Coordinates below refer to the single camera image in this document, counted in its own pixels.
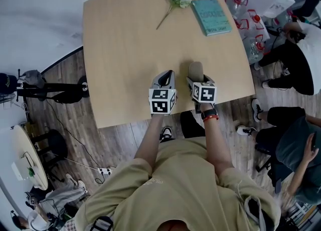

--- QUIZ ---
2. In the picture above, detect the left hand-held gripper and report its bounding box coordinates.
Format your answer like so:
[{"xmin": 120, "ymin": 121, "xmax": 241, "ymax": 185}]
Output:
[{"xmin": 148, "ymin": 69, "xmax": 177, "ymax": 115}]

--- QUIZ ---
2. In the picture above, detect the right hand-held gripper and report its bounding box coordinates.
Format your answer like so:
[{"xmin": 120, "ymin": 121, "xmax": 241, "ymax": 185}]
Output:
[{"xmin": 186, "ymin": 74, "xmax": 217, "ymax": 113}]

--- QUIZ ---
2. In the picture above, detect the person's right forearm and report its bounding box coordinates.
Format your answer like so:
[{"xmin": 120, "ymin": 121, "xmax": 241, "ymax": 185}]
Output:
[{"xmin": 203, "ymin": 116, "xmax": 236, "ymax": 176}]

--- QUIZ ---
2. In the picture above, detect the person's left forearm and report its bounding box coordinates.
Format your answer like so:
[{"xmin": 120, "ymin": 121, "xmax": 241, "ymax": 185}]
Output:
[{"xmin": 133, "ymin": 114, "xmax": 164, "ymax": 173}]

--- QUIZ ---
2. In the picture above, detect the black wrist watch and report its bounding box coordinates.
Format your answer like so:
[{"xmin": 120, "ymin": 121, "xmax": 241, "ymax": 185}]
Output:
[{"xmin": 201, "ymin": 108, "xmax": 218, "ymax": 120}]

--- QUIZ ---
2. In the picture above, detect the person's black trouser leg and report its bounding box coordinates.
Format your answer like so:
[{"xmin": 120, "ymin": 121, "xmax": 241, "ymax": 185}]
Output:
[{"xmin": 180, "ymin": 110, "xmax": 207, "ymax": 139}]

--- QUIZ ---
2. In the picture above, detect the person's black and white shoe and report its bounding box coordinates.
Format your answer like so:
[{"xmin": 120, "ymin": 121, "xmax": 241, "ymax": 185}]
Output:
[{"xmin": 158, "ymin": 126, "xmax": 175, "ymax": 143}]

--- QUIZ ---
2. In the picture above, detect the teal book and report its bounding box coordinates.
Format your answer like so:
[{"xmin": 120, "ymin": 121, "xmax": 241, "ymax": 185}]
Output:
[{"xmin": 191, "ymin": 0, "xmax": 233, "ymax": 37}]

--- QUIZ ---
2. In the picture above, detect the black coat rack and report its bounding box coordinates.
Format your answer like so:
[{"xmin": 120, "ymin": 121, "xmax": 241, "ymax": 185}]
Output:
[{"xmin": 16, "ymin": 69, "xmax": 90, "ymax": 105}]

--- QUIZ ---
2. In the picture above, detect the person's beige sweatshirt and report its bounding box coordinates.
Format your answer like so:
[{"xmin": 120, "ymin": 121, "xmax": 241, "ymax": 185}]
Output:
[{"xmin": 74, "ymin": 136, "xmax": 282, "ymax": 231}]

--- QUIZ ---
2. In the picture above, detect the white power strip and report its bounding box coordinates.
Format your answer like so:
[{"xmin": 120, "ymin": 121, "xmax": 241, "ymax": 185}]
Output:
[{"xmin": 97, "ymin": 166, "xmax": 112, "ymax": 176}]

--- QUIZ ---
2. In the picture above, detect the grey cloth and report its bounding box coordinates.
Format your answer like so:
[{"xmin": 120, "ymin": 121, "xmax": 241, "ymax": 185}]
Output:
[{"xmin": 21, "ymin": 69, "xmax": 46, "ymax": 89}]

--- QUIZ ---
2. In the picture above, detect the black cap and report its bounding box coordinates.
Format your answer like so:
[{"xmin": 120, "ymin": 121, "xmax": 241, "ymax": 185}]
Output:
[{"xmin": 0, "ymin": 72, "xmax": 19, "ymax": 95}]

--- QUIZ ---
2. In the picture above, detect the small round wooden table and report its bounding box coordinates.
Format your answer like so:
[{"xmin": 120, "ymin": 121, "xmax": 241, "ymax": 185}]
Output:
[{"xmin": 0, "ymin": 124, "xmax": 49, "ymax": 191}]

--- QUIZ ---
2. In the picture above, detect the white box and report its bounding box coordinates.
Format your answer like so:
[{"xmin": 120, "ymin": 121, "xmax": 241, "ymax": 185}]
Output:
[{"xmin": 11, "ymin": 156, "xmax": 35, "ymax": 181}]

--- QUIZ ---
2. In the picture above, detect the black floor cable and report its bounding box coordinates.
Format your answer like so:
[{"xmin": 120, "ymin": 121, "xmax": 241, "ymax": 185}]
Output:
[{"xmin": 46, "ymin": 99, "xmax": 117, "ymax": 184}]

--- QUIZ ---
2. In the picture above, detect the white floor cable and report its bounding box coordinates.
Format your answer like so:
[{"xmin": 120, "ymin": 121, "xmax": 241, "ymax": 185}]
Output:
[{"xmin": 63, "ymin": 157, "xmax": 100, "ymax": 171}]

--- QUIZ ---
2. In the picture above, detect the black chest strap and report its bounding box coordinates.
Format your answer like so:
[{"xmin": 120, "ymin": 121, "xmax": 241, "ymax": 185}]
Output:
[{"xmin": 89, "ymin": 215, "xmax": 114, "ymax": 231}]

